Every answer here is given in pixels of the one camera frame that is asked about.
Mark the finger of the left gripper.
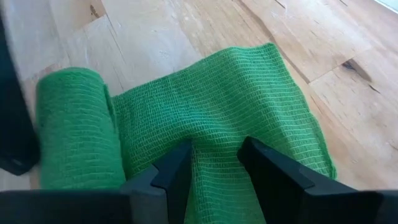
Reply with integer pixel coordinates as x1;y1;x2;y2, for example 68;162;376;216
0;14;42;177

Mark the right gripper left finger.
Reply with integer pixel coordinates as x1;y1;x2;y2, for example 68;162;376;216
0;139;194;224

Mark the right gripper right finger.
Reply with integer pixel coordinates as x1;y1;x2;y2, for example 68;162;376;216
237;136;398;224

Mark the green elastic bandage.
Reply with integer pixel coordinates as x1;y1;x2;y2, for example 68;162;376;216
35;42;338;224

